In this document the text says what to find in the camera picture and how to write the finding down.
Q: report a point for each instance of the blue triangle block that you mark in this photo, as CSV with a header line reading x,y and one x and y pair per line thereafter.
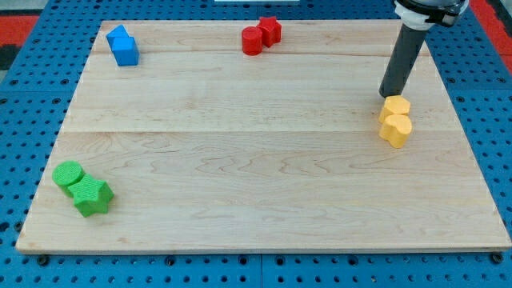
x,y
117,32

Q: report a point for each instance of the white black robot wrist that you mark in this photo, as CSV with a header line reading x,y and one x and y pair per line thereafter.
x,y
423,14

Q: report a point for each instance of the yellow hexagon block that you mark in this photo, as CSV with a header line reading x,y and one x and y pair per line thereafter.
x,y
395,104

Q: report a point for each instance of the blue cube block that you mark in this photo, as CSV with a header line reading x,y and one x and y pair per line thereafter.
x,y
125,51

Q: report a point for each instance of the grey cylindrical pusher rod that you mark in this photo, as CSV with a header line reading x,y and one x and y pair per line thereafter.
x,y
404,55

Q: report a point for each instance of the green star block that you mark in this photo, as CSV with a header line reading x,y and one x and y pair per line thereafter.
x,y
91,196

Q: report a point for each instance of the green cylinder block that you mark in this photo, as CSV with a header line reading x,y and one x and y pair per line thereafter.
x,y
67,174

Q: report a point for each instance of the red star block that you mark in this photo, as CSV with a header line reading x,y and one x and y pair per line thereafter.
x,y
271,30

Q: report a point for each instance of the wooden board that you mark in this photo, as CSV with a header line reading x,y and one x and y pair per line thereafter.
x,y
210,151

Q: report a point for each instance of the yellow heart block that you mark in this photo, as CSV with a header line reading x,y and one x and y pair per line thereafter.
x,y
396,129

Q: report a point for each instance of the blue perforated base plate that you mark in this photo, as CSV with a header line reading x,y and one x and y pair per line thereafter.
x,y
38,87

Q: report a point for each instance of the red cylinder block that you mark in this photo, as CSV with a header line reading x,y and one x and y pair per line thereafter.
x,y
251,40

